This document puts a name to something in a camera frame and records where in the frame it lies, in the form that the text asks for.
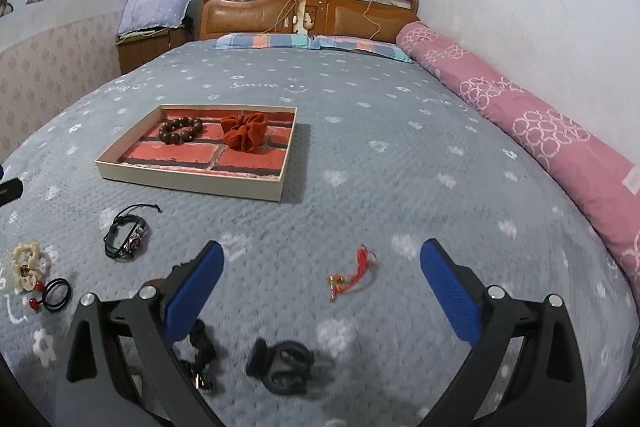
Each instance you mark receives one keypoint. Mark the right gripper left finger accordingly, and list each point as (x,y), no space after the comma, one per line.
(94,386)

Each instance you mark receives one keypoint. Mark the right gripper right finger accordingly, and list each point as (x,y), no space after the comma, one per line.
(547,385)

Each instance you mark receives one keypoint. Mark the cream flower scrunchie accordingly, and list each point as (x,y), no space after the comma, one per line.
(27,267)

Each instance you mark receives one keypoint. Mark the black scrunchie with charm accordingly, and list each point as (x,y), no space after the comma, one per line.
(205,353)

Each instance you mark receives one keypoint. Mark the black hair claw clip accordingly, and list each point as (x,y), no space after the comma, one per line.
(284,368)

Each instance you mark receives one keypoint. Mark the beige jewelry tray red lining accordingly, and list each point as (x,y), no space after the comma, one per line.
(180,147)

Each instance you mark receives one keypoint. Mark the wooden nightstand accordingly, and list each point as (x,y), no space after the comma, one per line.
(136,50)

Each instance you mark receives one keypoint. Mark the pink rolled quilt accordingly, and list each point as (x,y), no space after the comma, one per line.
(603,184)

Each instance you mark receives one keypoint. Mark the grey patterned bedspread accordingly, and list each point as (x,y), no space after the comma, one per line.
(383,158)

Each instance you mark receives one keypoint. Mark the lavender dotted cushion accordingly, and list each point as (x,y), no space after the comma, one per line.
(142,15)

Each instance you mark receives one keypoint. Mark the orange red scrunchie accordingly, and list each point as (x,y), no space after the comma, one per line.
(244,132)

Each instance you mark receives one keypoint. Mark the left plaid pillow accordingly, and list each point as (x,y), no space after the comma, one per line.
(239,40)

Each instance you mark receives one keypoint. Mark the plaid pillow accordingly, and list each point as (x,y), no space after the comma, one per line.
(360,45)
(239,40)

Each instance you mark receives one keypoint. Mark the right plaid pillow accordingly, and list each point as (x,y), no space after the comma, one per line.
(360,45)

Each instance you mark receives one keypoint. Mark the wooden leather headboard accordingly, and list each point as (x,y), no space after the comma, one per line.
(378,20)

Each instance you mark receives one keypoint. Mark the black hair tie red beads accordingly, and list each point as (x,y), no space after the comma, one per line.
(53,296)

